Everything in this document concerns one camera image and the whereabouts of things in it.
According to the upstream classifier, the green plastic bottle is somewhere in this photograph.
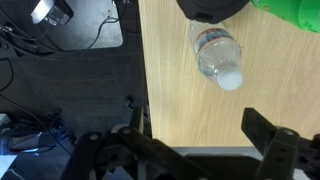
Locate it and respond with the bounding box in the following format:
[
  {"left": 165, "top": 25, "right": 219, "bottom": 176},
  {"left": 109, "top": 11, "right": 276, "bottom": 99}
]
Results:
[{"left": 250, "top": 0, "right": 320, "bottom": 34}]

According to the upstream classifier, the aluminium extrusion bracket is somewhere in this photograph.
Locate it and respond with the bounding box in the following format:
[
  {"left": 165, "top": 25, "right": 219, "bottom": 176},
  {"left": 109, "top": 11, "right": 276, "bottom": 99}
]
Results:
[{"left": 30, "top": 0, "right": 75, "bottom": 27}]

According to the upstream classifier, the tall black thermos flask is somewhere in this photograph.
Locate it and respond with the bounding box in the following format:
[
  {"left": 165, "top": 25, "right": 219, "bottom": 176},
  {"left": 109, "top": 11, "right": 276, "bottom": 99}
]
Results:
[{"left": 175, "top": 0, "right": 251, "bottom": 25}]

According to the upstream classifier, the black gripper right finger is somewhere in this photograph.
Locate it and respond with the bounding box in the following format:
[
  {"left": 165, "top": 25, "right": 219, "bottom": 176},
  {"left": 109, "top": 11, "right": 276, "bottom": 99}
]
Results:
[{"left": 241, "top": 107, "right": 320, "bottom": 180}]

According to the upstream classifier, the clear plastic water bottle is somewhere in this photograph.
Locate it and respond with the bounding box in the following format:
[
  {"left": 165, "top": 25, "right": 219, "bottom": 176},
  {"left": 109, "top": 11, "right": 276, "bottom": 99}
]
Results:
[{"left": 187, "top": 19, "right": 245, "bottom": 92}]

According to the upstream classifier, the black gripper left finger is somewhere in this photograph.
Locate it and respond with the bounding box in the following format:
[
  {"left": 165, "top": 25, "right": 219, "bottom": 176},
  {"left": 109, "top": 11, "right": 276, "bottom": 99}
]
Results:
[{"left": 61, "top": 106, "right": 208, "bottom": 180}]

